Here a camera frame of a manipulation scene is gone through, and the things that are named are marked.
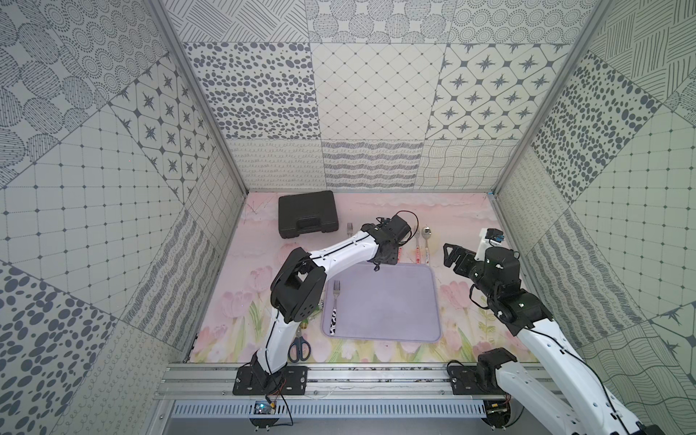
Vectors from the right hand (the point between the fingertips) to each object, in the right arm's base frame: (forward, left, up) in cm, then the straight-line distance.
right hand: (457, 252), depth 78 cm
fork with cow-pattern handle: (-12, +37, -19) cm, 43 cm away
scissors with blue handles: (-22, +46, -20) cm, 55 cm away
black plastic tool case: (+28, +50, -15) cm, 59 cm away
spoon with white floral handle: (+21, +2, -19) cm, 29 cm away
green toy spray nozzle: (-15, +46, -18) cm, 51 cm away
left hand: (+7, +19, -11) cm, 23 cm away
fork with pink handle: (+9, +7, -19) cm, 22 cm away
